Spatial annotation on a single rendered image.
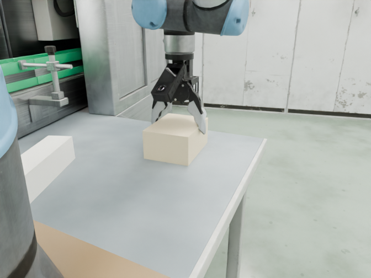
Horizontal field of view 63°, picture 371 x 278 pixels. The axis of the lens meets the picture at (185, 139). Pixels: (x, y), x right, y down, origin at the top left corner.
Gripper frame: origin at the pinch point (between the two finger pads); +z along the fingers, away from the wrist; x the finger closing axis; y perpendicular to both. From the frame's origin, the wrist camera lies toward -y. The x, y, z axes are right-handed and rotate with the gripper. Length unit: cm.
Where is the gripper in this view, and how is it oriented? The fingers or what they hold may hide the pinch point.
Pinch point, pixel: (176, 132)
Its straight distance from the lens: 80.1
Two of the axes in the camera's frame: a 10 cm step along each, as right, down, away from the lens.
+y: 3.5, -3.4, 8.7
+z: 0.0, 9.3, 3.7
